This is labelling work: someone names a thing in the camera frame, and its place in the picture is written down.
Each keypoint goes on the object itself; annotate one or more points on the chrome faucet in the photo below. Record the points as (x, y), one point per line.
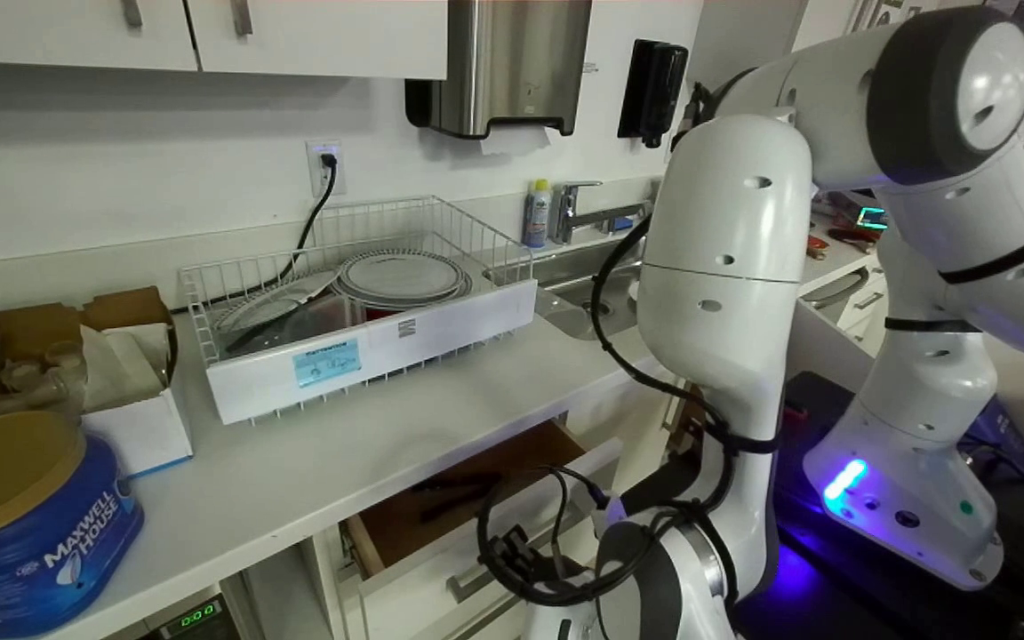
(565, 214)

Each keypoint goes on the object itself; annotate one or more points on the white tissue box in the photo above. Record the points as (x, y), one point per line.
(111, 364)

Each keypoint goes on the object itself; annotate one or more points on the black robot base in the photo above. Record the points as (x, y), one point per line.
(833, 585)

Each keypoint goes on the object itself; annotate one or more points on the steel paper towel dispenser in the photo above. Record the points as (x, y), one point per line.
(509, 61)

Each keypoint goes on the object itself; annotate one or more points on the round lid in rack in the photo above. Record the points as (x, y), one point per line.
(398, 275)

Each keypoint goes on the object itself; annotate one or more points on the long white box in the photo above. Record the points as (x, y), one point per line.
(289, 376)

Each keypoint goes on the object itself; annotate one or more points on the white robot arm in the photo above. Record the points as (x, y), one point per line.
(930, 119)

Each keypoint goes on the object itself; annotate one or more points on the blue coffee can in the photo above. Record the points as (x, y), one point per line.
(66, 522)

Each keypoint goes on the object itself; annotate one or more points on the wire dish rack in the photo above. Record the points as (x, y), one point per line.
(275, 301)

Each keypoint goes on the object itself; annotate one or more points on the spray bottle with yellow cap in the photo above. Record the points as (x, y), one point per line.
(534, 214)

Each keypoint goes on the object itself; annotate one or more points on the open wooden drawer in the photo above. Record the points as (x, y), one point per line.
(427, 509)

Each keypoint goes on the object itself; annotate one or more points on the stainless steel sink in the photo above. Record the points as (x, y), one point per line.
(571, 301)

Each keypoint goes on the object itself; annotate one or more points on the white upper cabinet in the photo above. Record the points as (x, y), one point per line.
(232, 36)

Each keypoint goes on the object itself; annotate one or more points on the black soap dispenser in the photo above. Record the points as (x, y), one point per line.
(653, 89)

